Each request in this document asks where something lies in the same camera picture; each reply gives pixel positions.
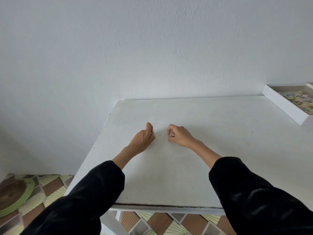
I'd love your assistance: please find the person's right hand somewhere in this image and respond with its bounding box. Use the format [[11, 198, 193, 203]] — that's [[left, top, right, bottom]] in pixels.
[[167, 124, 196, 148]]

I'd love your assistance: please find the person's left hand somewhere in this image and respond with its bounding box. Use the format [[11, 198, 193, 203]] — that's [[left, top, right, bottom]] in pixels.
[[127, 122, 156, 156]]

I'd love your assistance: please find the person's right forearm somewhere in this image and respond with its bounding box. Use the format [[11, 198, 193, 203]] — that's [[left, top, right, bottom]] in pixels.
[[191, 139, 313, 235]]

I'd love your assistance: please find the person's left forearm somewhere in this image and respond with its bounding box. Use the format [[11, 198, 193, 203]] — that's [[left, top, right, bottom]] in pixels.
[[21, 147, 137, 235]]

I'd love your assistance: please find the white table leg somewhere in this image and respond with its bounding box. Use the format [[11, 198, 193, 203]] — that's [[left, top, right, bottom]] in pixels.
[[100, 210, 123, 235]]

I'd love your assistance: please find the white shallow cardboard box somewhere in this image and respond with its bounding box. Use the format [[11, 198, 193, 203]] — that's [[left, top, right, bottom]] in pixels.
[[262, 83, 313, 126]]

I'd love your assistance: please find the pile of pastel puzzle pieces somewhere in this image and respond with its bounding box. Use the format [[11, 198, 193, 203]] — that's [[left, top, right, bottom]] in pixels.
[[278, 90, 313, 115]]

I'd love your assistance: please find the round brown tray green rim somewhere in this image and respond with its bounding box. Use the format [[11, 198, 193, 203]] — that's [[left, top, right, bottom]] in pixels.
[[0, 178, 35, 218]]

